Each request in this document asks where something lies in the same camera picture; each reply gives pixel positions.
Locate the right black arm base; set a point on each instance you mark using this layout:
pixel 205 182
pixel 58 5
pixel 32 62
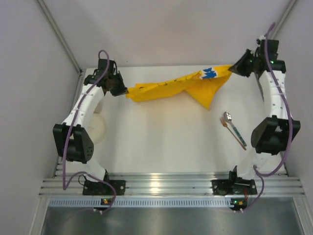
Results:
pixel 234 185

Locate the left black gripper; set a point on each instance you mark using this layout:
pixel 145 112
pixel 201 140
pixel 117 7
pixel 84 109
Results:
pixel 115 86

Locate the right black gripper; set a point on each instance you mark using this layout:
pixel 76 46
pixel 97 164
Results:
pixel 250 62

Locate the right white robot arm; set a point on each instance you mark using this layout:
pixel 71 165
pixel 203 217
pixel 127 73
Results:
pixel 274 134

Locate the perforated cable duct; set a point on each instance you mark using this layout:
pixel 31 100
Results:
pixel 148 202

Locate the metal spoon teal handle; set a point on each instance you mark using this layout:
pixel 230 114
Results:
pixel 228 118

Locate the aluminium rail frame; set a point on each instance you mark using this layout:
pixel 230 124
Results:
pixel 174 184

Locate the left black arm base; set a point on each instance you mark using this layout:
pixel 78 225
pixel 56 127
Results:
pixel 96 188

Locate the white paper plate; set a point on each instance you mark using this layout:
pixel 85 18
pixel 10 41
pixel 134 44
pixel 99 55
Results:
pixel 97 128

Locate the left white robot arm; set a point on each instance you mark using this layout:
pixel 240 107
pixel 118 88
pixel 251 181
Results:
pixel 72 140

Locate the wooden fork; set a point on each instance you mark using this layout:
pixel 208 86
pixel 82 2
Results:
pixel 223 122

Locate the yellow pikachu cloth placemat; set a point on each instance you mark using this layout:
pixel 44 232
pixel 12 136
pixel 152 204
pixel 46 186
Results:
pixel 201 85

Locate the beige paper cup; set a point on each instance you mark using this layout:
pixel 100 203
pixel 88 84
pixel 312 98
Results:
pixel 98 108

